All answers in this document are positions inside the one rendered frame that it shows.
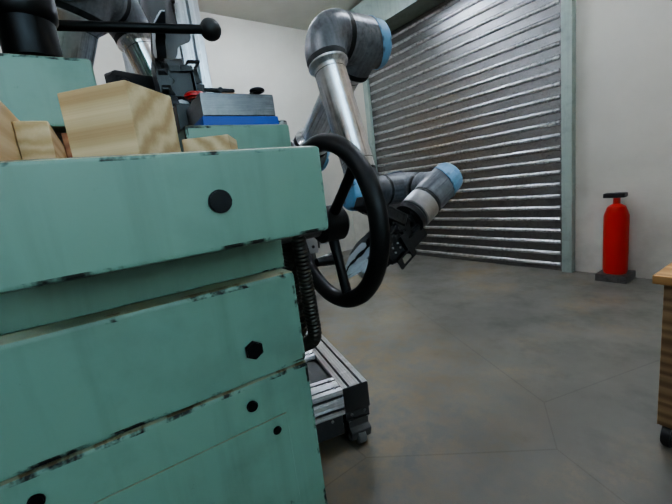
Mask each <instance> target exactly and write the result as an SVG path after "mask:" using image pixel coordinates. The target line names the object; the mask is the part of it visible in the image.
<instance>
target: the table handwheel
mask: <svg viewBox="0 0 672 504"><path fill-rule="evenodd" d="M310 145H312V146H317V147H318V148H319V153H320V152H324V151H327V152H331V153H334V154H335V155H337V156H338V157H340V158H341V159H342V160H343V161H344V163H345V164H346V165H347V166H348V167H347V170H346V172H345V175H344V177H343V180H342V182H341V185H340V188H339V190H338V192H337V194H336V196H335V199H334V201H333V203H332V205H329V206H326V210H327V218H328V229H326V230H325V231H320V232H315V233H309V234H305V237H306V239H310V238H315V239H316V240H318V241H319V242H320V243H326V242H329V245H330V249H331V252H332V256H333V259H334V263H335V266H336V270H337V275H338V279H339V283H340V287H341V290H339V289H337V288H336V287H334V286H333V285H331V284H330V283H329V282H328V281H327V280H326V279H325V278H324V276H323V275H322V274H321V272H320V271H319V269H318V267H317V266H316V264H315V262H314V260H313V258H312V256H311V253H310V251H309V248H308V247H307V249H308V252H307V253H309V256H308V257H309V258H310V259H309V261H310V265H311V267H310V268H311V269H312V270H311V272H312V276H313V279H312V280H313V284H314V288H315V290H316V291H317V292H318V293H319V294H320V295H321V296H322V297H323V298H324V299H326V300H327V301H328V302H330V303H332V304H334V305H336V306H339V307H344V308H352V307H357V306H360V305H362V304H364V303H365V302H367V301H368V300H369V299H370V298H371V297H372V296H373V295H374V294H375V293H376V291H377V290H378V288H379V287H380V285H381V283H382V280H383V278H384V275H385V272H386V269H387V265H388V259H389V252H390V224H389V216H388V210H387V205H386V201H385V197H384V194H383V191H382V188H381V185H380V182H379V180H378V178H377V175H376V173H375V171H374V169H373V168H372V166H371V164H370V163H369V161H368V160H367V158H366V157H365V155H364V154H363V153H362V152H361V150H360V149H359V148H358V147H357V146H356V145H355V144H353V143H352V142H351V141H350V140H348V139H347V138H345V137H343V136H340V135H338V134H334V133H320V134H317V135H315V136H313V137H311V138H309V139H308V140H307V141H306V142H305V143H304V144H303V145H302V146H310ZM355 179H356V181H357V183H358V186H359V188H360V190H361V193H362V196H363V199H364V203H365V206H366V211H367V216H368V222H369V231H370V251H369V259H368V264H367V268H366V271H365V274H364V276H363V278H362V280H361V282H360V283H359V285H358V286H357V287H356V288H354V289H353V290H351V286H350V283H349V279H348V275H347V272H346V268H345V264H344V260H343V255H342V251H341V246H340V242H339V240H340V239H344V238H345V237H346V236H347V234H348V231H349V228H350V220H349V216H348V214H347V212H346V211H345V209H344V208H343V205H344V202H345V200H346V197H347V195H348V192H349V190H350V188H351V186H352V184H353V182H354V180H355Z"/></svg>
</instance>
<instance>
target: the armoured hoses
mask: <svg viewBox="0 0 672 504"><path fill-rule="evenodd" d="M292 239H293V240H292V241H291V242H290V243H286V244H282V250H283V257H284V264H285V268H284V269H286V270H289V271H292V273H293V275H294V281H295V288H296V295H297V302H298V309H299V315H300V322H301V329H302V336H303V343H304V350H305V352H307V351H309V350H312V349H314V348H315V347H316V346H318V344H319V342H320V341H321V338H322V335H321V334H322V331H321V323H320V317H319V313H318V309H317V308H318V306H317V302H316V301H317V299H316V295H315V291H314V290H315V288H314V284H313V280H312V279H313V276H312V272H311V270H312V269H311V268H310V267H311V265H310V261H309V259H310V258H309V257H308V256H309V253H307V252H308V249H307V247H308V246H307V245H306V244H307V242H306V241H305V240H306V237H305V234H304V235H299V236H294V237H292ZM307 331H308V334H307V336H305V334H306V333H307ZM304 336H305V337H304Z"/></svg>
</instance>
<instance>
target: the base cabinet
mask: <svg viewBox="0 0 672 504"><path fill-rule="evenodd" d="M0 504H327V498H326V491H325V484H324V477H323V470H322V463H321V457H320V450H319V443H318V436H317V429H316V422H315V415H314V409H313V402H312V395H311V388H310V381H309V374H308V367H307V363H306V361H305V360H303V361H300V362H298V363H295V364H293V365H291V366H288V367H286V368H283V369H281V370H278V371H276V372H273V373H271V374H268V375H266V376H263V377H261V378H258V379H256V380H253V381H251V382H248V383H246V384H243V385H241V386H238V387H236V388H233V389H231V390H228V391H226V392H223V393H221V394H218V395H216V396H213V397H211V398H208V399H206V400H204V401H201V402H199V403H196V404H194V405H191V406H189V407H186V408H184V409H181V410H179V411H176V412H174V413H171V414H169V415H166V416H164V417H161V418H159V419H156V420H154V421H151V422H149V423H146V424H144V425H141V426H139V427H136V428H134V429H131V430H129V431H126V432H124V433H121V434H119V435H117V436H114V437H112V438H109V439H107V440H104V441H102V442H99V443H97V444H94V445H92V446H89V447H87V448H84V449H82V450H79V451H77V452H74V453H72V454H69V455H67V456H64V457H62V458H59V459H57V460H54V461H52V462H49V463H47V464H44V465H42V466H39V467H37V468H35V469H32V470H30V471H27V472H25V473H22V474H20V475H17V476H15V477H12V478H10V479H7V480H5V481H2V482H0Z"/></svg>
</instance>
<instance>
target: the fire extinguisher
mask: <svg viewBox="0 0 672 504"><path fill-rule="evenodd" d="M627 196H628V192H615V193H605V194H603V198H613V204H611V205H609V206H608V207H607V209H606V211H605V213H604V216H603V269H602V270H600V271H599V272H597V273H596V274H595V280H596V281H604V282H612V283H620V284H627V283H629V282H630V281H631V280H633V279H634V278H635V277H636V271H635V270H628V255H629V224H630V214H629V212H628V209H627V207H626V206H625V205H623V204H621V198H624V197H627Z"/></svg>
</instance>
